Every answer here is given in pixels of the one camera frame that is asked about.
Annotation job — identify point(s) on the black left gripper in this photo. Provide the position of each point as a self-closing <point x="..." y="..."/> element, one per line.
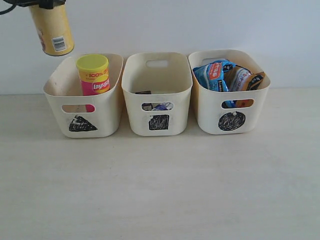
<point x="44" y="4"/>

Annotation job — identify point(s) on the long yellow chips can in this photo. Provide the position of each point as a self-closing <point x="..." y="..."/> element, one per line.
<point x="53" y="29"/>

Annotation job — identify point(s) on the pink yellow Lays can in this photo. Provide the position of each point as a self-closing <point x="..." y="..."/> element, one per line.
<point x="93" y="71"/>

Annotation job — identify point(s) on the purple juice carton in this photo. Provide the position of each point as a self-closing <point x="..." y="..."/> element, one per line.
<point x="145" y="106"/>

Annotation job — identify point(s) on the blue white milk carton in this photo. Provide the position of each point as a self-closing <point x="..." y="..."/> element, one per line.
<point x="164" y="106"/>

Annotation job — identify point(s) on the blue instant noodle packet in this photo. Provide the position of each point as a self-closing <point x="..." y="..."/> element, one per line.
<point x="212" y="75"/>

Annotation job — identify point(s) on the orange instant noodle packet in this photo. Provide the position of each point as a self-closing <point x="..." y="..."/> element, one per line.
<point x="239" y="79"/>

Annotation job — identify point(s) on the cream bin triangle mark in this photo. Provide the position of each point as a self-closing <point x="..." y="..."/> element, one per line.
<point x="79" y="116"/>

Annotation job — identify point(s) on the cream bin square mark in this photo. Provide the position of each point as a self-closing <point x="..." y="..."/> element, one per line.
<point x="168" y="76"/>

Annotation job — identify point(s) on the cream bin circle mark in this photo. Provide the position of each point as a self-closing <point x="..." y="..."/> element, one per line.
<point x="208" y="108"/>

